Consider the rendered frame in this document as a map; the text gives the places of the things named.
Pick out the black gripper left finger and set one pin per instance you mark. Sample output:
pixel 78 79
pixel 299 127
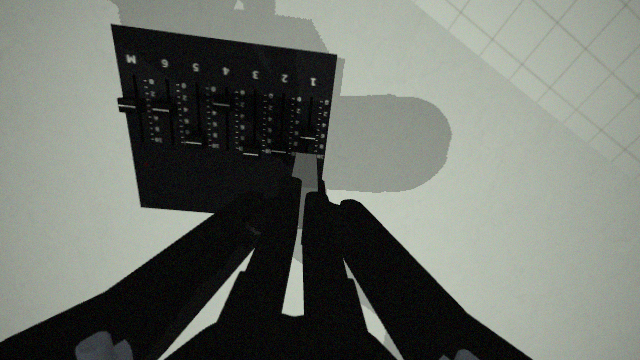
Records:
pixel 141 316

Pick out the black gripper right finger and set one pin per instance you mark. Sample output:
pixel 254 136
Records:
pixel 421 317

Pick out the black lighting desk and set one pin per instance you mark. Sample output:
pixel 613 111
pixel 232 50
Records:
pixel 279 99

